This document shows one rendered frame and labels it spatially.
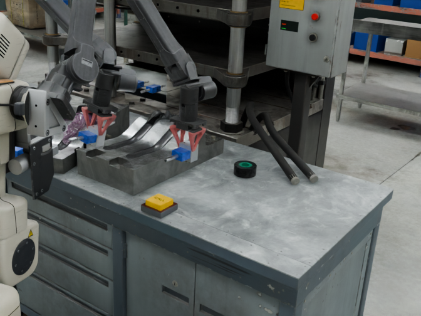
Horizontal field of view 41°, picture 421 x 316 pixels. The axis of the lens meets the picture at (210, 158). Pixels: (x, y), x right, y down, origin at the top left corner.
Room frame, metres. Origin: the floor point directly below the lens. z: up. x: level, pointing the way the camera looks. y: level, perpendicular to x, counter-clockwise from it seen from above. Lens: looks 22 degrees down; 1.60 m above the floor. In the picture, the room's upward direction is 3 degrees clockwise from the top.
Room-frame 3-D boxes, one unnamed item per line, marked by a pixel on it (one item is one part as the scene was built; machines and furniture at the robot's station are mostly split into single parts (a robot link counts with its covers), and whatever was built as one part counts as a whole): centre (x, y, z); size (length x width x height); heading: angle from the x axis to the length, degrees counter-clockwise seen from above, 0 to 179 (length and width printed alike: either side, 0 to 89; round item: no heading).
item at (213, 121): (2.95, 0.19, 0.76); 1.30 x 0.84 x 0.07; 55
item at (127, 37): (2.95, 0.17, 0.96); 1.29 x 0.83 x 0.18; 55
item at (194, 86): (1.68, 0.07, 1.12); 0.07 x 0.06 x 0.07; 140
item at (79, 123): (2.02, 0.54, 0.90); 0.26 x 0.18 x 0.08; 162
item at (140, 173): (1.89, 0.20, 0.87); 0.50 x 0.26 x 0.14; 145
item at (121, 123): (2.03, 0.54, 0.86); 0.50 x 0.26 x 0.11; 162
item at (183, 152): (1.64, 0.10, 0.94); 0.13 x 0.05 x 0.05; 145
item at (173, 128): (1.68, 0.09, 0.99); 0.07 x 0.07 x 0.09; 55
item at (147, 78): (2.86, 0.19, 0.87); 0.50 x 0.27 x 0.17; 145
